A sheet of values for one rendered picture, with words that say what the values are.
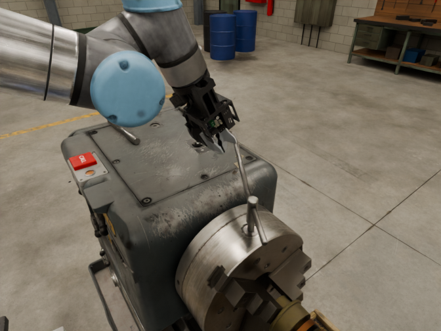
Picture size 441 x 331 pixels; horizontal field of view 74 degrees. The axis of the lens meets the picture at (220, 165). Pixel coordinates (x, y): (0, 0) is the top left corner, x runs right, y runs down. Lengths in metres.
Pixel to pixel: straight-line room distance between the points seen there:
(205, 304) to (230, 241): 0.13
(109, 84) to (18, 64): 0.07
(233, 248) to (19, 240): 2.27
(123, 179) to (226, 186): 0.27
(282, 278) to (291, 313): 0.09
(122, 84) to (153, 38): 0.16
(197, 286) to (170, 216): 0.16
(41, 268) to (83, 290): 0.39
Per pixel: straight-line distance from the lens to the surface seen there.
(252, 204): 0.59
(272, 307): 0.67
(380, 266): 2.40
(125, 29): 0.46
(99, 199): 0.75
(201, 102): 0.51
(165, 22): 0.46
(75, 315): 2.13
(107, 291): 1.47
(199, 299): 0.67
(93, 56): 0.33
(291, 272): 0.74
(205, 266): 0.65
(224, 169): 0.79
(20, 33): 0.32
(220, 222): 0.67
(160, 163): 0.83
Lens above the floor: 1.70
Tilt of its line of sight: 34 degrees down
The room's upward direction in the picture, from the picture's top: straight up
